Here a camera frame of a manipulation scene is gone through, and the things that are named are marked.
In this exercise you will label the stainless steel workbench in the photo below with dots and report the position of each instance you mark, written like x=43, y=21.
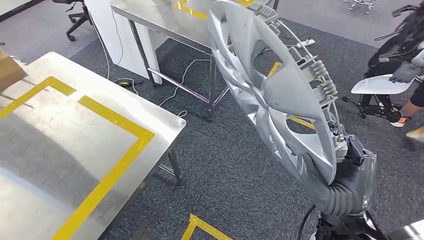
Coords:
x=66, y=132

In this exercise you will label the yellow tape on steel table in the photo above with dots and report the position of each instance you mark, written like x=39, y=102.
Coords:
x=190, y=11

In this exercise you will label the silver plastic hubcap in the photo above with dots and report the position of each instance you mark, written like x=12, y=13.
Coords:
x=291, y=89

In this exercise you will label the yellow tape on workbench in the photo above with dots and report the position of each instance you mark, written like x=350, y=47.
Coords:
x=114, y=172

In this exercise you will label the white desk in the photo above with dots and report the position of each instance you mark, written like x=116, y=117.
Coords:
x=112, y=39

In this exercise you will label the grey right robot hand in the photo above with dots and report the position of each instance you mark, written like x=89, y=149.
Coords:
x=367, y=179

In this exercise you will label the second robot grey hand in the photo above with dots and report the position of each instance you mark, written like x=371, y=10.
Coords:
x=404, y=73

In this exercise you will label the white plastic mirror cover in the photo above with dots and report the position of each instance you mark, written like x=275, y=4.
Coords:
x=377, y=86

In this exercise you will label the person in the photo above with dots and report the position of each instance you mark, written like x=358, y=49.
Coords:
x=405, y=109

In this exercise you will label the white power strip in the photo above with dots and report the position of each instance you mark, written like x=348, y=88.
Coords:
x=306, y=42

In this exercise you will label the black office chair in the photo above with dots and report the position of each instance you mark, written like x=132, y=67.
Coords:
x=78, y=16

